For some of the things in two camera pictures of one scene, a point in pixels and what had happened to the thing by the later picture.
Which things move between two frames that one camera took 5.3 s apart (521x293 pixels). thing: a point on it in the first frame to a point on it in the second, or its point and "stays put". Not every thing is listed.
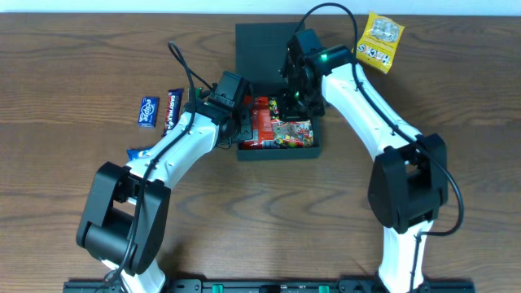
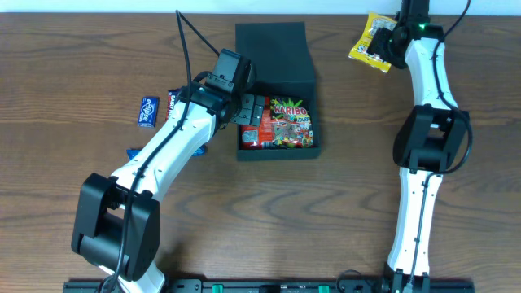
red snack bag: x=263 y=128 stays put
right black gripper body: x=296 y=108 to x=378 y=45
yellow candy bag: x=378 y=45 stays put
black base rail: x=275 y=286 stays put
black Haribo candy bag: x=292 y=133 stays put
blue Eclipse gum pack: x=149 y=107 stays put
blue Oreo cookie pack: x=135 y=154 to x=132 y=152
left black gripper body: x=240 y=128 to x=243 y=112
